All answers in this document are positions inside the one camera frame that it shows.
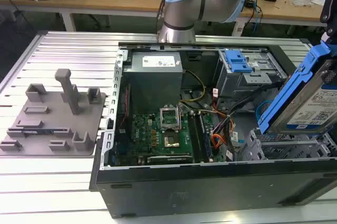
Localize orange wire bundle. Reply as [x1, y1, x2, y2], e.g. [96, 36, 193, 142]
[210, 102, 235, 154]

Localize thin black arm cables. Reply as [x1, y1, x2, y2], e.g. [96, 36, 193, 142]
[156, 0, 176, 33]

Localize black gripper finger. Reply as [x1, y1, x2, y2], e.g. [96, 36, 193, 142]
[325, 68, 337, 84]

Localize grey parts rack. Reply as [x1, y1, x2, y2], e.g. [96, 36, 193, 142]
[0, 68, 107, 158]

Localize metal optical drive cage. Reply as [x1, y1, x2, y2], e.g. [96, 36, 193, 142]
[214, 49, 289, 99]

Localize black RAM slot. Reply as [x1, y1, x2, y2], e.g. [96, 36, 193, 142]
[188, 112, 202, 163]

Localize blue disk wire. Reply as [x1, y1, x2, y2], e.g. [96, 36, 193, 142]
[256, 99, 275, 128]

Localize black cable bundle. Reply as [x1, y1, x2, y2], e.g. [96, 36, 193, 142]
[212, 82, 283, 135]

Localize yellow and black power cable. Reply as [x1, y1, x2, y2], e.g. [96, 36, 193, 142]
[180, 69, 207, 103]

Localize thin red and black wire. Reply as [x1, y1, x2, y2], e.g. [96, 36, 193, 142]
[118, 84, 132, 133]

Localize hard disk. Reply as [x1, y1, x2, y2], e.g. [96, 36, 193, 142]
[257, 41, 337, 137]

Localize blue drive cage latch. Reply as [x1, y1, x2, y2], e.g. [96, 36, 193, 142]
[224, 49, 254, 74]

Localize green motherboard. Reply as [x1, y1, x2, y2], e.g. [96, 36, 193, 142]
[115, 89, 237, 166]

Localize black graphics card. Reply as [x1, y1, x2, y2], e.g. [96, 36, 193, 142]
[146, 154, 195, 165]

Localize hanging blue cable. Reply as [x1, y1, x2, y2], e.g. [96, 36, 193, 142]
[252, 4, 263, 34]

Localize CPU socket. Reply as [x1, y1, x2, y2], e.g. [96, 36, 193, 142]
[162, 132, 183, 150]

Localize wooden desk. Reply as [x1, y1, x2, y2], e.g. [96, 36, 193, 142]
[0, 0, 337, 35]

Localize black open PC case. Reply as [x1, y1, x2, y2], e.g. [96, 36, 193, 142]
[88, 41, 337, 220]

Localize RAM stick on rack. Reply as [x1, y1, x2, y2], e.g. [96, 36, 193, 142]
[22, 128, 55, 135]

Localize metal socket cover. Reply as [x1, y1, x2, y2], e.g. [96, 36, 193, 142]
[160, 106, 183, 131]

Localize grey power supply unit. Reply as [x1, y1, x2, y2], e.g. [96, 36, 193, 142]
[123, 51, 184, 115]

